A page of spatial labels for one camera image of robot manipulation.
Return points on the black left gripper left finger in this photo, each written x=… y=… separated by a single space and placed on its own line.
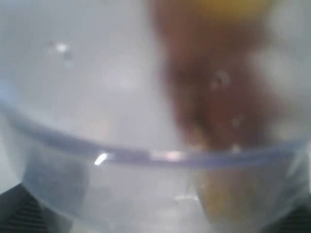
x=20 y=212

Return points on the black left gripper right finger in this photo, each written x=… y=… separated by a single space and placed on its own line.
x=297 y=221

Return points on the clear plastic shaker cup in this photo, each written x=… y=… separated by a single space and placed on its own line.
x=93 y=70

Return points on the clear plastic shaker lid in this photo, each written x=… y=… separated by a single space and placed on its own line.
x=113 y=190

